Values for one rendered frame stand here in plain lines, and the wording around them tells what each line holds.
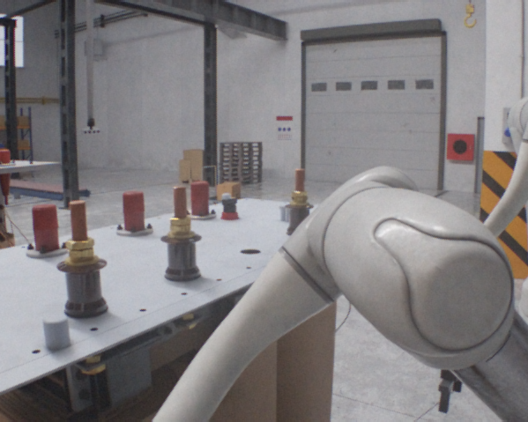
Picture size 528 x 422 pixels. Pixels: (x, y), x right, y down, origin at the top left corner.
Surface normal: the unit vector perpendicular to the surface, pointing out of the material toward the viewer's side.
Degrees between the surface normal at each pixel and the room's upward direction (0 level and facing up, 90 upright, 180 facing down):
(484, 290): 86
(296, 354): 90
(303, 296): 98
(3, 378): 11
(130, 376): 90
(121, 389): 90
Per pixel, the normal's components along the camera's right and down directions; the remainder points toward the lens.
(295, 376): 0.25, 0.16
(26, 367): 0.16, -0.95
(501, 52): -0.55, 0.15
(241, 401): 0.73, 0.11
